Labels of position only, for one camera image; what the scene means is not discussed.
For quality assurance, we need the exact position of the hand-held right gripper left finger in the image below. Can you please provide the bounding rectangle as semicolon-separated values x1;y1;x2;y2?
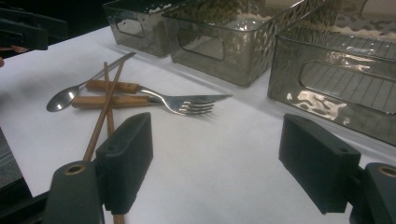
94;112;154;216

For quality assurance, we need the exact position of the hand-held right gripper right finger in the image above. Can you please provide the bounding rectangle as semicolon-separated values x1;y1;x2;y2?
278;113;362;216

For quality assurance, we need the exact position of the brown wooden chopstick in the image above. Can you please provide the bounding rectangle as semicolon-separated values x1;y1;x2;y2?
82;60;126;162
103;61;126;224

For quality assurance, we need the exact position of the wooden-handled fork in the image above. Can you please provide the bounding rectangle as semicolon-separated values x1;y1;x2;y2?
85;79;217;117
71;93;233;110

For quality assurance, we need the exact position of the grey translucent plastic bin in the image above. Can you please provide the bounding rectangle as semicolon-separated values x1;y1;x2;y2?
267;0;396;147
162;0;339;88
102;0;188;59

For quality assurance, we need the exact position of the metal spoon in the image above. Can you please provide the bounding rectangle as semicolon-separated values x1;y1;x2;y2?
46;51;137;113

